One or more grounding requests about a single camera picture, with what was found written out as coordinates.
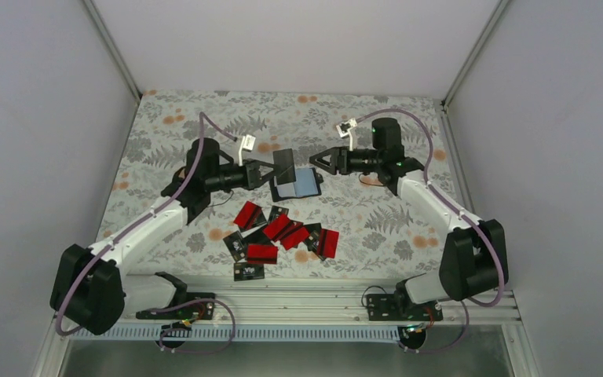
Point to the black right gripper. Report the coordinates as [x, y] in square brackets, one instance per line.
[339, 159]

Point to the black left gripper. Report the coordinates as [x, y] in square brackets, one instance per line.
[252, 173]

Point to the black card holder wallet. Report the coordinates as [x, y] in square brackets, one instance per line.
[307, 184]

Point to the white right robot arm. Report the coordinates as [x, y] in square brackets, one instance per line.
[473, 264]

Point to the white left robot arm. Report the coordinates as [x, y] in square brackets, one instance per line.
[93, 286]

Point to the small black card top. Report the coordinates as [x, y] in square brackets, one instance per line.
[275, 212]

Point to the red card centre lower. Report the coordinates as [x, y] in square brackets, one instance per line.
[294, 237]

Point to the red card right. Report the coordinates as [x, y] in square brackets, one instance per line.
[327, 244]

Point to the red card bottom left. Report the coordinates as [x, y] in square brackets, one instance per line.
[262, 254]

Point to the black VIP card bottom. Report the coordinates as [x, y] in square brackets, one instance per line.
[244, 271]

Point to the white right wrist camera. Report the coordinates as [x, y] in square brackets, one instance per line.
[346, 129]

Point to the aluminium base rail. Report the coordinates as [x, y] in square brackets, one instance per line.
[304, 310]

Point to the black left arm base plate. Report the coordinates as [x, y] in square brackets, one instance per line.
[199, 311]

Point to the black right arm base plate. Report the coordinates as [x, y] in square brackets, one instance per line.
[386, 308]

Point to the aluminium corner post right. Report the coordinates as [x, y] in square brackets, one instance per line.
[475, 51]

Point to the aluminium corner post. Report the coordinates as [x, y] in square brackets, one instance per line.
[475, 51]
[112, 48]

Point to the aluminium corner post left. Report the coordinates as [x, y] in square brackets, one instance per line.
[112, 48]

